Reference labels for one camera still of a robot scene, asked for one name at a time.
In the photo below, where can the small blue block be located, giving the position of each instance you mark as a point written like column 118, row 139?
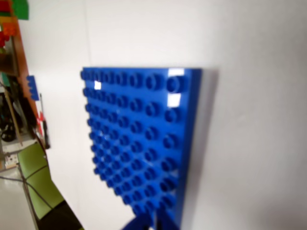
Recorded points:
column 33, row 87

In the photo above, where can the blue 8x8 studded baseplate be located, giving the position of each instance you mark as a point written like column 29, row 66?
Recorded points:
column 144, row 119

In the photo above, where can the green brick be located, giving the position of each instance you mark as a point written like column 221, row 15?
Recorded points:
column 21, row 9

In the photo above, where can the green chair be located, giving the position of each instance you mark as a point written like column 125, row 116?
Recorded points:
column 36, row 167

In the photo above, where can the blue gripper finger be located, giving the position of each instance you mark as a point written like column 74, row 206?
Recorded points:
column 168, row 222
column 144, row 224

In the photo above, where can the red block pile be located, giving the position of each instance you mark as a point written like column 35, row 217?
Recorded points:
column 5, row 4

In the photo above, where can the orange block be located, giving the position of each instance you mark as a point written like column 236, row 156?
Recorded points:
column 10, row 29

